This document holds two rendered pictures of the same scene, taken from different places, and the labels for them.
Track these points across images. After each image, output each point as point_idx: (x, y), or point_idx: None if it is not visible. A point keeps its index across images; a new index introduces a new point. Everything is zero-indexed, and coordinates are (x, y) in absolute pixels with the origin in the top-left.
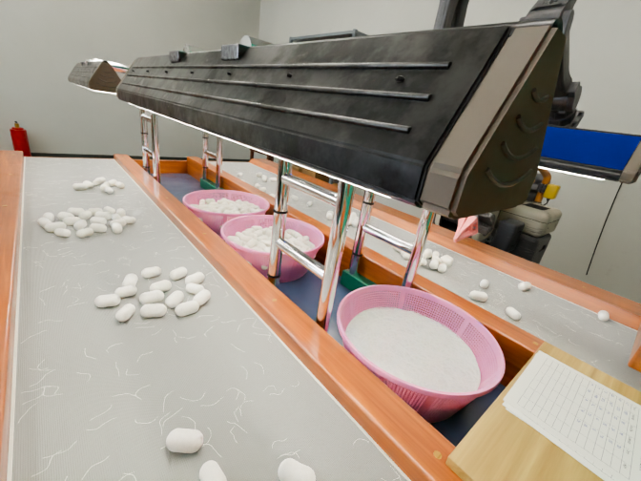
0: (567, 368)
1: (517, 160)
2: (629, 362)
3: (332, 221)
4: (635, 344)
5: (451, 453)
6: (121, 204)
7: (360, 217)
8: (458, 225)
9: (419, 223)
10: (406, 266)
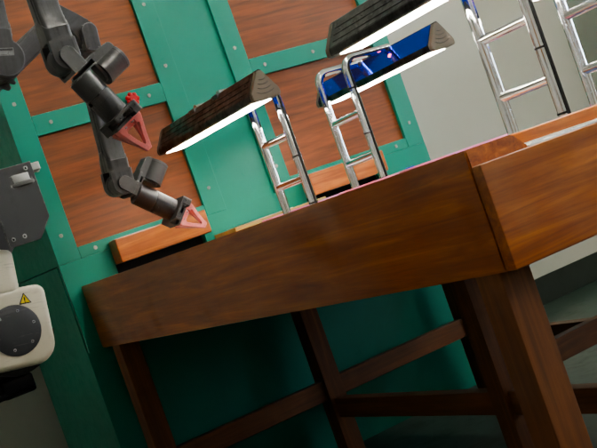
0: (243, 224)
1: None
2: (210, 229)
3: (340, 132)
4: (193, 232)
5: (323, 196)
6: None
7: (305, 169)
8: (197, 212)
9: (274, 165)
10: (286, 198)
